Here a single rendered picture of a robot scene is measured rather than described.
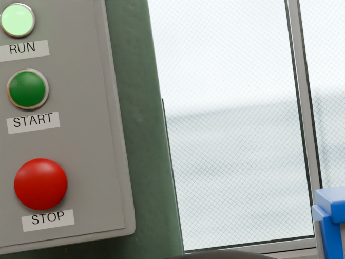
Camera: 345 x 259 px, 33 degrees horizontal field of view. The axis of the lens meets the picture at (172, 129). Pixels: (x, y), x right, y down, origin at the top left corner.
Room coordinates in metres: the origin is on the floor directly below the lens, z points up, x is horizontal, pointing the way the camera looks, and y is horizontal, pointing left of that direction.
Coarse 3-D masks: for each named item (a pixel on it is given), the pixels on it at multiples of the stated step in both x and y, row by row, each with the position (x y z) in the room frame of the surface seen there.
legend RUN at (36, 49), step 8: (0, 48) 0.34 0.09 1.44; (8, 48) 0.34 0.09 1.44; (16, 48) 0.34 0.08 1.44; (24, 48) 0.34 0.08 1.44; (32, 48) 0.34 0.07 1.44; (40, 48) 0.34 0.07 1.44; (48, 48) 0.34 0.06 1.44; (0, 56) 0.34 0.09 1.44; (8, 56) 0.34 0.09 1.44; (16, 56) 0.34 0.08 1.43; (24, 56) 0.34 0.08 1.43; (32, 56) 0.34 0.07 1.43; (40, 56) 0.34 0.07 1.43
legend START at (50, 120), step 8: (56, 112) 0.34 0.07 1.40; (8, 120) 0.34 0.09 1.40; (16, 120) 0.34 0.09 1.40; (24, 120) 0.34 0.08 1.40; (32, 120) 0.34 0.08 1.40; (40, 120) 0.34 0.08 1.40; (48, 120) 0.34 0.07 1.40; (56, 120) 0.34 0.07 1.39; (8, 128) 0.34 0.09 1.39; (16, 128) 0.34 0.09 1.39; (24, 128) 0.34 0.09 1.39; (32, 128) 0.34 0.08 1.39; (40, 128) 0.34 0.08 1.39
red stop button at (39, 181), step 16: (32, 160) 0.33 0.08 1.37; (48, 160) 0.33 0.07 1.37; (16, 176) 0.33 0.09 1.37; (32, 176) 0.33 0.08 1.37; (48, 176) 0.33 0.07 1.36; (64, 176) 0.33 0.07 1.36; (16, 192) 0.33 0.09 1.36; (32, 192) 0.33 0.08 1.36; (48, 192) 0.33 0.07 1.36; (64, 192) 0.33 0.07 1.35; (32, 208) 0.33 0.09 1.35; (48, 208) 0.33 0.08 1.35
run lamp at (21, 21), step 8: (8, 8) 0.34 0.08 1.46; (16, 8) 0.33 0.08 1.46; (24, 8) 0.34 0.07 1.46; (0, 16) 0.34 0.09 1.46; (8, 16) 0.33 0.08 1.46; (16, 16) 0.33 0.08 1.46; (24, 16) 0.33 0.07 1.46; (32, 16) 0.34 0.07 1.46; (8, 24) 0.33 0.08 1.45; (16, 24) 0.33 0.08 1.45; (24, 24) 0.33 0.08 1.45; (32, 24) 0.34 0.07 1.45; (8, 32) 0.34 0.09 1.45; (16, 32) 0.34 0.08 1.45; (24, 32) 0.34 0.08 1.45
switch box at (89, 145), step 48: (0, 0) 0.34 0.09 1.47; (48, 0) 0.34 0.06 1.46; (96, 0) 0.35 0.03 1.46; (96, 48) 0.34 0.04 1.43; (0, 96) 0.34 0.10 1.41; (48, 96) 0.34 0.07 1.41; (96, 96) 0.34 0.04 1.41; (0, 144) 0.34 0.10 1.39; (48, 144) 0.34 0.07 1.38; (96, 144) 0.34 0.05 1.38; (0, 192) 0.34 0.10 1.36; (96, 192) 0.34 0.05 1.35; (0, 240) 0.34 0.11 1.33; (48, 240) 0.34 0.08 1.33; (96, 240) 0.35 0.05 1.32
